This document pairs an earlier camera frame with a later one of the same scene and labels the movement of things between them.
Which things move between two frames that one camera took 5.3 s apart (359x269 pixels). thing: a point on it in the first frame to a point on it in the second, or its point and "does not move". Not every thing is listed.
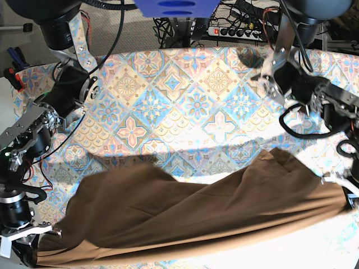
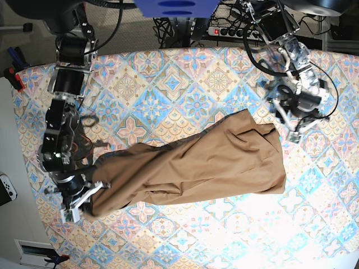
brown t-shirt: (124, 210) to (232, 155)
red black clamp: (15, 79) does not move
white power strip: (254, 35) does not move
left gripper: (15, 212) to (69, 182)
